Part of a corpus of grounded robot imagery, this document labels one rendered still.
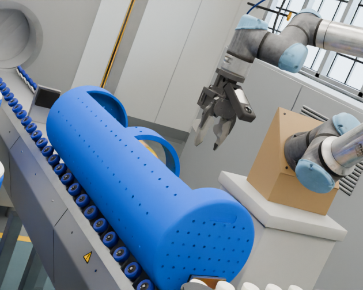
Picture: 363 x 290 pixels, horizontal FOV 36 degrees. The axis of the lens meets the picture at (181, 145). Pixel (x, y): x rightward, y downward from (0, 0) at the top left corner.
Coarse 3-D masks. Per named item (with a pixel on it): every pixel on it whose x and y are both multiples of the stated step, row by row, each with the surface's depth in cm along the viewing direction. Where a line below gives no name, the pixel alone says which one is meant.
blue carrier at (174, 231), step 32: (64, 96) 194; (96, 96) 202; (64, 128) 183; (96, 128) 170; (128, 128) 166; (64, 160) 185; (96, 160) 160; (128, 160) 151; (96, 192) 158; (128, 192) 143; (160, 192) 136; (192, 192) 133; (224, 192) 138; (128, 224) 140; (160, 224) 129; (192, 224) 130; (224, 224) 135; (160, 256) 129; (192, 256) 134; (224, 256) 139; (160, 288) 133
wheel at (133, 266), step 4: (128, 264) 142; (132, 264) 142; (136, 264) 141; (128, 268) 141; (132, 268) 141; (136, 268) 140; (140, 268) 140; (124, 272) 141; (128, 272) 140; (132, 272) 140; (136, 272) 139; (140, 272) 140; (128, 276) 140; (132, 276) 139; (136, 276) 140
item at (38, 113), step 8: (40, 88) 235; (48, 88) 238; (40, 96) 235; (48, 96) 237; (56, 96) 239; (32, 104) 237; (40, 104) 237; (48, 104) 239; (32, 112) 238; (40, 112) 240; (48, 112) 242; (32, 120) 240; (40, 120) 241
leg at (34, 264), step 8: (32, 248) 234; (32, 256) 232; (32, 264) 232; (40, 264) 234; (24, 272) 236; (32, 272) 233; (24, 280) 235; (32, 280) 235; (24, 288) 235; (32, 288) 237
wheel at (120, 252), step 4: (120, 248) 148; (124, 248) 147; (116, 252) 147; (120, 252) 146; (124, 252) 146; (128, 252) 146; (116, 256) 146; (120, 256) 146; (124, 256) 145; (128, 256) 146; (116, 260) 146; (120, 260) 145; (124, 260) 146
